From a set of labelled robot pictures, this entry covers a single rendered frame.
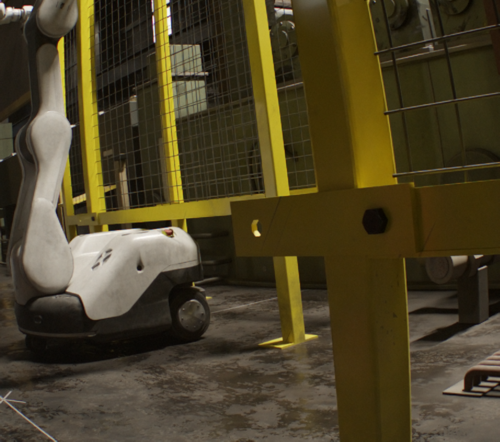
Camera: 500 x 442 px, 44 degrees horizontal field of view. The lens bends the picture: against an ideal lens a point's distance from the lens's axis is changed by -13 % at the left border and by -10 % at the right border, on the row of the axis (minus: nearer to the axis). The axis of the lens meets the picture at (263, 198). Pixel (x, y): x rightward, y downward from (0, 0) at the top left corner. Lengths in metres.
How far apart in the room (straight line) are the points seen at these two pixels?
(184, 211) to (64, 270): 0.48
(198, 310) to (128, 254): 0.31
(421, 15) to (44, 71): 1.49
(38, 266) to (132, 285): 0.31
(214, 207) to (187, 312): 0.34
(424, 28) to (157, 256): 1.39
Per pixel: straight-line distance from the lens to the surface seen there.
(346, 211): 0.52
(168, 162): 3.06
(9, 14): 2.83
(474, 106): 2.47
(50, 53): 2.23
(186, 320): 2.14
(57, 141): 2.12
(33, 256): 2.06
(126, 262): 2.02
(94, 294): 1.98
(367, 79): 0.55
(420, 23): 2.71
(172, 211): 2.32
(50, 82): 2.20
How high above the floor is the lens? 0.45
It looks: 1 degrees down
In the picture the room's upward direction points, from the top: 7 degrees counter-clockwise
